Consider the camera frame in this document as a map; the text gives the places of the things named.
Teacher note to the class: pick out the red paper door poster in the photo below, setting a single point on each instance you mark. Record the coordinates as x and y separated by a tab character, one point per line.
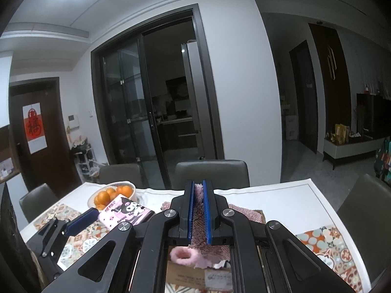
32	125

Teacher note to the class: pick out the white fruit basket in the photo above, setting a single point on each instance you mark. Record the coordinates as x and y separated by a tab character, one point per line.
91	203

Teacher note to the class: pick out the pile of oranges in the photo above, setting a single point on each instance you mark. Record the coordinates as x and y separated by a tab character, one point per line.
105	198

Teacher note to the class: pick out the pile of colourful clothes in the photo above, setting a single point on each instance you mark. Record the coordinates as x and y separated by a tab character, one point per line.
384	161

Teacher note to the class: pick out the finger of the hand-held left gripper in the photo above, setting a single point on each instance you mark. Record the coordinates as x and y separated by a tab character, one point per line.
81	222

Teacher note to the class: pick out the pink printed tissue packet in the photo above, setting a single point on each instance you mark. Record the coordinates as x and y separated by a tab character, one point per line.
125	211

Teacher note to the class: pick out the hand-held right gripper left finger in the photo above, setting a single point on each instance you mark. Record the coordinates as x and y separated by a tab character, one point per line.
191	213

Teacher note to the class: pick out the yellow gift bags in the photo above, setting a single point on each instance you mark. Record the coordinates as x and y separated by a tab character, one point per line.
340	132

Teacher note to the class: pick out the brown cardboard box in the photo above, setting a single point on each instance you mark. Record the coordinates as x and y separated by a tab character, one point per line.
189	277

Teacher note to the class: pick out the black television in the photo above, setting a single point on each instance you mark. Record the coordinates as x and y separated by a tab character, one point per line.
374	113

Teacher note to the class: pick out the white light switch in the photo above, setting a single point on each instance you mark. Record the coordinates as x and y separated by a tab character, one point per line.
90	113

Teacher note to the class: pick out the dark wooden cabinet door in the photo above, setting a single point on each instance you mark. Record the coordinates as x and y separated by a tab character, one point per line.
331	97

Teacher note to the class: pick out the white hallway carton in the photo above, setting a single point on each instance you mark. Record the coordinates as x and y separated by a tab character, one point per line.
291	129

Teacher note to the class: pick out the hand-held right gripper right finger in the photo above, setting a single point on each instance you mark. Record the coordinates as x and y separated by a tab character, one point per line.
208	216

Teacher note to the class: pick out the pink fuzzy knitted cloth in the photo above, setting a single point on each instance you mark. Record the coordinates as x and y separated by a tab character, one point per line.
243	213

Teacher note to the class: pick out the brown entrance door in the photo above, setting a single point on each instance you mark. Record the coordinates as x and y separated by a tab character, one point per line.
49	146

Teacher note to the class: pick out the white shoe rack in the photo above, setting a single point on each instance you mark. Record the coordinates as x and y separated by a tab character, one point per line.
84	160

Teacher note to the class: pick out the dark interior door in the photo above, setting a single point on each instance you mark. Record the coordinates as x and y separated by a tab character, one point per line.
305	103

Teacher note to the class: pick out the dark sliding glass door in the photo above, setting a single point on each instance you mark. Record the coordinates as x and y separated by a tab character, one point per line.
128	97

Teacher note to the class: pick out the white wall intercom panel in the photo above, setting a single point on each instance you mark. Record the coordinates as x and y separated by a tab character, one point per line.
73	121

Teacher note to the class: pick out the white television cabinet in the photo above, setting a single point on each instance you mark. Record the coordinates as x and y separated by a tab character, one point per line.
348	151

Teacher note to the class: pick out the grey dining chair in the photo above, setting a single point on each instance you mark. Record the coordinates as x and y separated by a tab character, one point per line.
120	174
212	172
366	203
38	201

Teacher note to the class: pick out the pink fluffy wristband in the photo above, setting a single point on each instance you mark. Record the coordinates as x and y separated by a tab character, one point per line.
183	255

